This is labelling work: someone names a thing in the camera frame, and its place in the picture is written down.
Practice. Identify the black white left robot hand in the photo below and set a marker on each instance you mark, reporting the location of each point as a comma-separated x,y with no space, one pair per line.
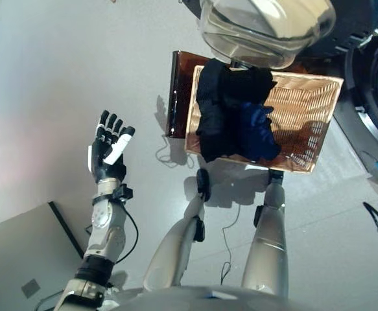
106,168

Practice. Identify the black clothes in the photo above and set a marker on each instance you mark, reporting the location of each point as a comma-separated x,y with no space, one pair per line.
214,113

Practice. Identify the blue clothes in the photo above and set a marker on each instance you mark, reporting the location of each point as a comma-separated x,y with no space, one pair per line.
256,129

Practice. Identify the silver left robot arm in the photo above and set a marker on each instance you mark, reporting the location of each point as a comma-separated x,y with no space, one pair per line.
102,226

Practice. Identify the round glass washing machine door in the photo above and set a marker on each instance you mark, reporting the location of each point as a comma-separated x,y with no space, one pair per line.
256,32

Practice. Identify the dark grey washing machine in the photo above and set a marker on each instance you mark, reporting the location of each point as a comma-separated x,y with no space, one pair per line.
357,97

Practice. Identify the grey low platform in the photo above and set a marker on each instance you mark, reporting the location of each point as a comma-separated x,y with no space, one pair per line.
20,246

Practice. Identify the grey tape square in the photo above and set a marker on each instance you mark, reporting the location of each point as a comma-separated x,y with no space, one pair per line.
30,288

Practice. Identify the grey robot torso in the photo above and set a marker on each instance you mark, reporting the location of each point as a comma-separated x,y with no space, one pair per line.
208,301

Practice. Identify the light wicker laundry basket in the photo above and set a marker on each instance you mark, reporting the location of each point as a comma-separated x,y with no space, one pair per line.
305,107

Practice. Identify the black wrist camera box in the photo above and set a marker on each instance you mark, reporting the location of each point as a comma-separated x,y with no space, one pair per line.
122,191

